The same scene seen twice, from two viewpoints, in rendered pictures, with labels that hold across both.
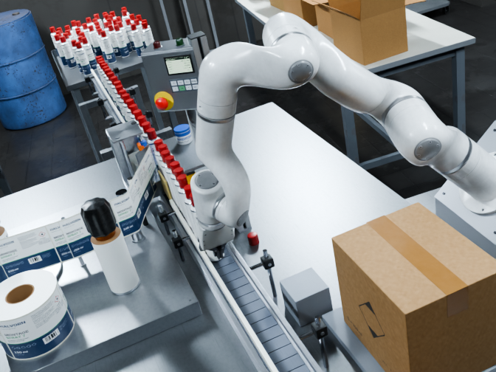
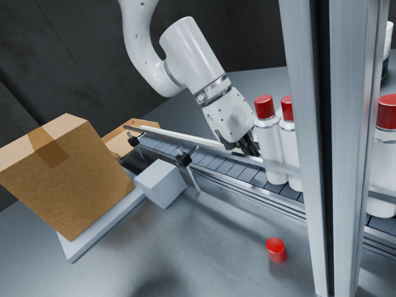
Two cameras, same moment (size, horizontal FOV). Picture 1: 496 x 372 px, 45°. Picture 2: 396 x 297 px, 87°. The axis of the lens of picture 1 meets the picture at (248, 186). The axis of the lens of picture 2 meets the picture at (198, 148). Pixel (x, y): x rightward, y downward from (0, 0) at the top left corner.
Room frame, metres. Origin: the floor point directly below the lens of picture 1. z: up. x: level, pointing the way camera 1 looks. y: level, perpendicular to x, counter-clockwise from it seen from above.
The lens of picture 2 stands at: (1.76, -0.10, 1.25)
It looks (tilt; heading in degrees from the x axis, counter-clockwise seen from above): 31 degrees down; 163
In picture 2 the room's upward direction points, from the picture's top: 24 degrees counter-clockwise
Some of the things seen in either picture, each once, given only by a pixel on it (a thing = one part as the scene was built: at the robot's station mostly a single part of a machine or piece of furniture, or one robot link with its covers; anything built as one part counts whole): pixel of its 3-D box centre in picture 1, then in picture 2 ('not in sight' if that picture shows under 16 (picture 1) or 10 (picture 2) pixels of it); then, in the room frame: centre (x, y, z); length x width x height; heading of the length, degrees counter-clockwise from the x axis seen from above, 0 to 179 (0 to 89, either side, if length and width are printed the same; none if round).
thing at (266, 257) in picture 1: (263, 277); (194, 165); (1.29, 0.02, 0.91); 0.07 x 0.03 x 0.17; 106
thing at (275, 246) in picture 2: (253, 238); (276, 249); (1.57, 0.02, 0.85); 0.03 x 0.03 x 0.03
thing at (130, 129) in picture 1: (124, 131); not in sight; (1.97, 0.38, 1.14); 0.14 x 0.11 x 0.01; 16
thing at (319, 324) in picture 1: (314, 346); (143, 147); (1.00, -0.07, 0.91); 0.07 x 0.03 x 0.17; 106
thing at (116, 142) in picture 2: not in sight; (126, 135); (0.63, -0.09, 0.85); 0.30 x 0.26 x 0.04; 16
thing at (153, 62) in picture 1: (179, 75); not in sight; (1.71, 0.12, 1.38); 0.17 x 0.10 x 0.19; 71
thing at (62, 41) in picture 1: (99, 37); not in sight; (4.00, 0.73, 0.98); 0.57 x 0.46 x 0.21; 106
